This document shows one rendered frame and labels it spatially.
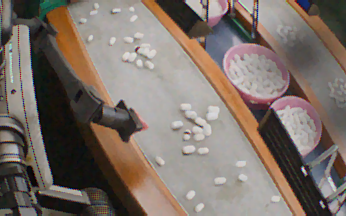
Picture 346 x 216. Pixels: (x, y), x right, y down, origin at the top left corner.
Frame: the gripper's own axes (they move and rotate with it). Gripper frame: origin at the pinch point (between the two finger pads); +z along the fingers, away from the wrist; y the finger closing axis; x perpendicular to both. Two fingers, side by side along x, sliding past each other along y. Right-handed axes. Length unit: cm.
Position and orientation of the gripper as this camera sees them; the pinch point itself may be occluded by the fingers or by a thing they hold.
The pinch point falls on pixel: (145, 127)
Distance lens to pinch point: 180.5
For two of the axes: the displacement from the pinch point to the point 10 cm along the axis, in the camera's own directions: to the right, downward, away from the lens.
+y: -4.5, -6.9, 5.7
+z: 6.5, 1.9, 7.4
